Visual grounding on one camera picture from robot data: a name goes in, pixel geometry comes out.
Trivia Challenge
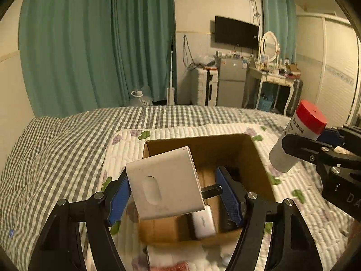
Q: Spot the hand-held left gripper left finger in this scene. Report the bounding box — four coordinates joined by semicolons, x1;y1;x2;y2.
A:
28;173;132;271

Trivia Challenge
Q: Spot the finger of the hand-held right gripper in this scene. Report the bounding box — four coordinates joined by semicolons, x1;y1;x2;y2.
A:
281;133;343;173
316;124;361;156

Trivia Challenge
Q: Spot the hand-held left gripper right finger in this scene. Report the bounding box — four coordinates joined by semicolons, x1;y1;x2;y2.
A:
215;166;324;271

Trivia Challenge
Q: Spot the white bottle with red cap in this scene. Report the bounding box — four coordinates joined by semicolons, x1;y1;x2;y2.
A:
269;100;328;173

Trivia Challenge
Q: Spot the cardboard box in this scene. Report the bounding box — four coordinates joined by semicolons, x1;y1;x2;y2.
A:
138;133;276;244

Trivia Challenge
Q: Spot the white power adapter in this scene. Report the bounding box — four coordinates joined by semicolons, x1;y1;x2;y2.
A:
125;146;224;221

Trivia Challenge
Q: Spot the black rectangular device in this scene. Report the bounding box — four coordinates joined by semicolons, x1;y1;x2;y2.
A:
219;166;243;232

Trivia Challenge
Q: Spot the white power bank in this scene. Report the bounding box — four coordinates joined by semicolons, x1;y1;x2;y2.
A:
191;205;217;240

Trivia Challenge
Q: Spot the floral quilted mat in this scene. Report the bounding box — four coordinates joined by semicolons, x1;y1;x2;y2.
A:
83;123;357;271

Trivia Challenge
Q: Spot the blue plastic basket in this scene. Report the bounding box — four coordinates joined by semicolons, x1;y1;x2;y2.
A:
257;94;275;112

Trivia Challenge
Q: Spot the white sliding wardrobe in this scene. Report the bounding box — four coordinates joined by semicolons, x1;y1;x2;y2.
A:
295;13;361;125

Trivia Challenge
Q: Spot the checkered bed blanket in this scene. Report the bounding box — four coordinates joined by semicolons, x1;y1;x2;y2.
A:
0;104;361;271

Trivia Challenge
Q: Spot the white vanity table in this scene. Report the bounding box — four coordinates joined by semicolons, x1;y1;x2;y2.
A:
245;66;303;116

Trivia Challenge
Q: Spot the red cloth item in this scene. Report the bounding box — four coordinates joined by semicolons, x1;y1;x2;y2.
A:
149;261;190;271

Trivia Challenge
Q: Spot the silver small fridge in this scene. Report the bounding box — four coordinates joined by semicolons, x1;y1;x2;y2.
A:
217;59;250;108

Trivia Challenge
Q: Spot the clear water jug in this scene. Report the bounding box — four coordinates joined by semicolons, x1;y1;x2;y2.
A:
129;86;154;108

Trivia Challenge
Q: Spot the round white vanity mirror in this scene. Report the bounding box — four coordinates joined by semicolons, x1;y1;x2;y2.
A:
258;31;280;63

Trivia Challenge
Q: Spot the white ribbed suitcase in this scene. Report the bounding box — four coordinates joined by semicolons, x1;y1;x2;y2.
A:
190;67;219;107

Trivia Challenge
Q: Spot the narrow teal curtain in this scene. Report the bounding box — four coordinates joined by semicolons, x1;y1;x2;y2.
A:
259;0;297;66

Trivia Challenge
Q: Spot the white mop pole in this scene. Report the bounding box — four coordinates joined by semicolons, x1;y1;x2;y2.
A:
167;33;177;105

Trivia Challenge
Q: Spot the clear plastic bag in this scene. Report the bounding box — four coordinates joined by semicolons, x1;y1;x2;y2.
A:
192;55;217;69

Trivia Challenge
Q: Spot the wide teal curtain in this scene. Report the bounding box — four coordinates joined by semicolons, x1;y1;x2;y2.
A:
18;0;178;118

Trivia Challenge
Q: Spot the black wall television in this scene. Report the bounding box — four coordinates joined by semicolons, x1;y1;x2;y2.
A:
215;15;259;49

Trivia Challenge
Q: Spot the dark hanging cable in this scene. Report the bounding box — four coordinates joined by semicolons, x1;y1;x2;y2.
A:
182;35;196;70

